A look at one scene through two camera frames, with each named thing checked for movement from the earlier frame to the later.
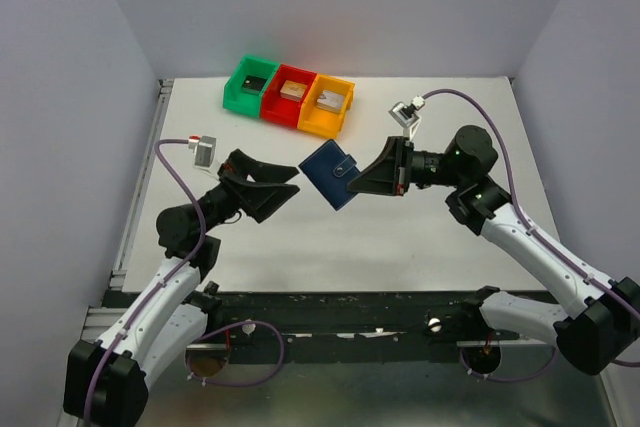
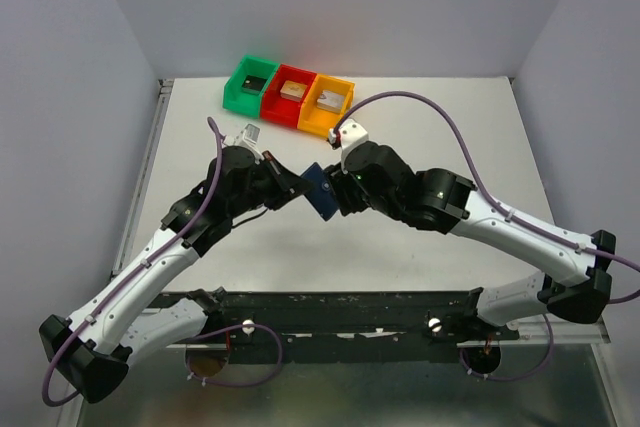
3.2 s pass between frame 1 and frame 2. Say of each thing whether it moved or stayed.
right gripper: moved
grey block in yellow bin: stayed
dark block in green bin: stayed
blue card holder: moved
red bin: stayed
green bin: stayed
